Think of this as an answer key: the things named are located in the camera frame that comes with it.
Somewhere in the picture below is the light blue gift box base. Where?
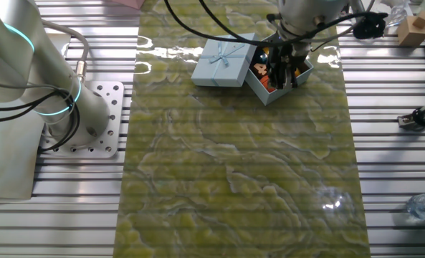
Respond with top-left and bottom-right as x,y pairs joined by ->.
245,32 -> 315,107

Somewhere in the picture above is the black cable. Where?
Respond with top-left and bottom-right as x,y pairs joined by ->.
163,0 -> 378,47
196,0 -> 378,47

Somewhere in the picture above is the green marble pattern mat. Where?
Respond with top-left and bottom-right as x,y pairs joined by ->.
112,0 -> 371,258

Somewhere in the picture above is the clear glass mug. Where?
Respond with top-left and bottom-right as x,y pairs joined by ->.
376,0 -> 409,29

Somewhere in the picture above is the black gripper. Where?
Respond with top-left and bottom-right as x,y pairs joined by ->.
268,44 -> 308,90

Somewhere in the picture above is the silver robot mounting plate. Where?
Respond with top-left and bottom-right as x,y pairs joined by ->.
39,80 -> 125,159

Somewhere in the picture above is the grey cable with metal plug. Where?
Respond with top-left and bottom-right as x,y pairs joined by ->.
39,18 -> 90,83

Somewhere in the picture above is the small wooden cube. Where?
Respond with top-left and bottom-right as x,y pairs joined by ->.
411,10 -> 425,29

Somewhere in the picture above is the black cable clip bundle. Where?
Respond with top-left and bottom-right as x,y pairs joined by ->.
353,11 -> 389,40

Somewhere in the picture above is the black cable loop bundle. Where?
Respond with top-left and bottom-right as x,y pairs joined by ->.
0,85 -> 82,151

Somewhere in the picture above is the pink flat object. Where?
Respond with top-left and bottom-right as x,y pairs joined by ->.
111,0 -> 145,10

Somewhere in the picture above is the dark blue toy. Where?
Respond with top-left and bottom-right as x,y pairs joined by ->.
254,49 -> 269,65

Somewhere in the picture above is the light blue gift box lid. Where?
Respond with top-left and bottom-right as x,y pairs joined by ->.
191,32 -> 260,88

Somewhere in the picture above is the large wooden cube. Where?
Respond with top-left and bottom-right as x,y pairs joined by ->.
397,20 -> 425,47

